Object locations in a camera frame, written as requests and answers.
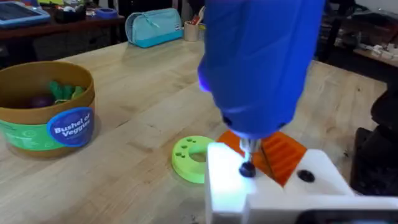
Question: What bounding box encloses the left gripper white and orange right finger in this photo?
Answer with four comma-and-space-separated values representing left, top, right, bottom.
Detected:
261, 131, 356, 197

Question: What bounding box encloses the left gripper white and orange left finger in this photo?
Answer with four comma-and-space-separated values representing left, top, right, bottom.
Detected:
205, 130, 275, 224

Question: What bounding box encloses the small black screw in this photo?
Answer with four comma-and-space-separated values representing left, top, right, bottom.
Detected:
238, 162, 257, 179

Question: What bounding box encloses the blue electric screwdriver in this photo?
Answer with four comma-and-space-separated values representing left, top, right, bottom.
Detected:
197, 0, 326, 166

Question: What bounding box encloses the green disc with holes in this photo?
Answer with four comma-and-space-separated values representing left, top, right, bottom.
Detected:
171, 135, 216, 185

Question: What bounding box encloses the cluttered wooden bench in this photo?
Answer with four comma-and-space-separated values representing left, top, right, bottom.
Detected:
353, 37, 398, 68

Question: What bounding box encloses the beige cup with pens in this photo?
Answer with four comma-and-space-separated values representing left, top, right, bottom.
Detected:
183, 6, 206, 42

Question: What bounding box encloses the teal zip bag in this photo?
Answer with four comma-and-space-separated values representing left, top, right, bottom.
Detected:
124, 7, 184, 49

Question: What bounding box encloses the brown tub of toy vegetables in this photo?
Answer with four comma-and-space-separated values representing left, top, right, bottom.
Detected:
0, 60, 96, 158

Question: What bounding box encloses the blue tape roll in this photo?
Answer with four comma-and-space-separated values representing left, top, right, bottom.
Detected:
94, 7, 119, 20

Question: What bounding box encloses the dark wooden side table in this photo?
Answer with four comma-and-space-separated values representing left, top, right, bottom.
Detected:
0, 14, 126, 63

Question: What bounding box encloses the blue flat case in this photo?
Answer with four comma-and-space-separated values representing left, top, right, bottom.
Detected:
0, 1, 52, 29

